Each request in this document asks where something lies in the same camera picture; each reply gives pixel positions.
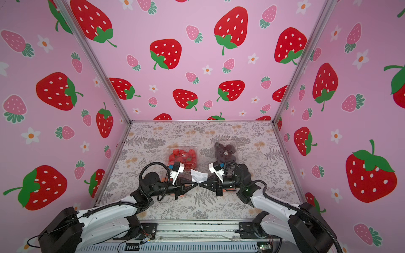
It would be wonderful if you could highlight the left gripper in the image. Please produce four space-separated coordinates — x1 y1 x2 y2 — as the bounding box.
148 178 196 201

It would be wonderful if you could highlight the white sticker sheet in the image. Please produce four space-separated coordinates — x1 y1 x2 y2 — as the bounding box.
190 169 208 183

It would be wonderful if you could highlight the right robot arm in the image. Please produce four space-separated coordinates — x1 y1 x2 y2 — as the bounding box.
199 162 343 253

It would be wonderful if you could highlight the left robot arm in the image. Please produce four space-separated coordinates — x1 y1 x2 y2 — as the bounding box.
36 162 198 253

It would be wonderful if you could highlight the small clear box of tomatoes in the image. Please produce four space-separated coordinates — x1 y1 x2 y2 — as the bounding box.
220 188 237 193

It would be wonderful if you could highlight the clear box of red strawberries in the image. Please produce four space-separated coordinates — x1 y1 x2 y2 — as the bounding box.
167 147 198 171

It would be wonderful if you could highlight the clear box of dark berries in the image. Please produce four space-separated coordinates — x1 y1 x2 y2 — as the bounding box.
214 142 239 163

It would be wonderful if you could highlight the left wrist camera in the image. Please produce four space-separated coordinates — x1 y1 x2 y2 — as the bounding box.
169 162 185 186

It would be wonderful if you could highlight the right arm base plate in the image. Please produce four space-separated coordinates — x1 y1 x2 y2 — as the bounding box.
235 211 280 239

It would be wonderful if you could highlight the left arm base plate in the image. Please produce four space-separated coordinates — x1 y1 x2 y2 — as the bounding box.
113 215 158 241

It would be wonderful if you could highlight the aluminium front rail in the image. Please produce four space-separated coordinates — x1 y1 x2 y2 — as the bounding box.
81 220 300 253

